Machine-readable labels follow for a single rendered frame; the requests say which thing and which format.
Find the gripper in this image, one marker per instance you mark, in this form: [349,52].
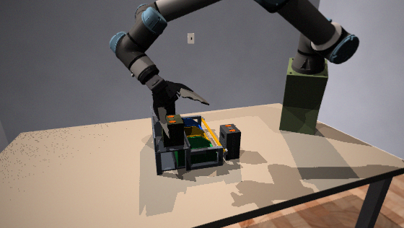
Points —
[164,99]

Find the grey bin rack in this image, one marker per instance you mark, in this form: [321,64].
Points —
[165,159]

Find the yellow bin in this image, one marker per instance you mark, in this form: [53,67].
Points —
[194,132]

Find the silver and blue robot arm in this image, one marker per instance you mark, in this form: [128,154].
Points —
[329,38]

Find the green open bin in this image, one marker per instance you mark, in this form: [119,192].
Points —
[196,143]

